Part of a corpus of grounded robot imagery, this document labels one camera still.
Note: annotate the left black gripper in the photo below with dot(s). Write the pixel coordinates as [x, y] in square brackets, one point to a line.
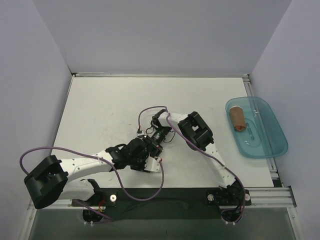
[135, 155]

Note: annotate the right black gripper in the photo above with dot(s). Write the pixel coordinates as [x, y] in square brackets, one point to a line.
[149, 139]

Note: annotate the orange brown bear towel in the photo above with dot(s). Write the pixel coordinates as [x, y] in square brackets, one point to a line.
[237, 118]

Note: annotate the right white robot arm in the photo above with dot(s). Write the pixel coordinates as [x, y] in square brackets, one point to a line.
[199, 137]

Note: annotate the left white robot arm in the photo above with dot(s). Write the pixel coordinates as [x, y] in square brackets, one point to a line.
[53, 178]

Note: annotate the teal plastic tray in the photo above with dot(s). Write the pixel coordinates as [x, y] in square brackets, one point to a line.
[250, 142]

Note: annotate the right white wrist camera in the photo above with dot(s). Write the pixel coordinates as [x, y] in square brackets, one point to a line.
[141, 133]

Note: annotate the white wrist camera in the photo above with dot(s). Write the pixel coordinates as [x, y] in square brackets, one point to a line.
[153, 164]
[141, 133]

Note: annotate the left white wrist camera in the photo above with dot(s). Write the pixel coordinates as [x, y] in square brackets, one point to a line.
[153, 164]

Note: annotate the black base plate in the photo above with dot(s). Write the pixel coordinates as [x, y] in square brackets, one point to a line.
[170, 204]

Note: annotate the aluminium front frame rail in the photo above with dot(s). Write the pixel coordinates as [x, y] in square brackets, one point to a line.
[266, 197]

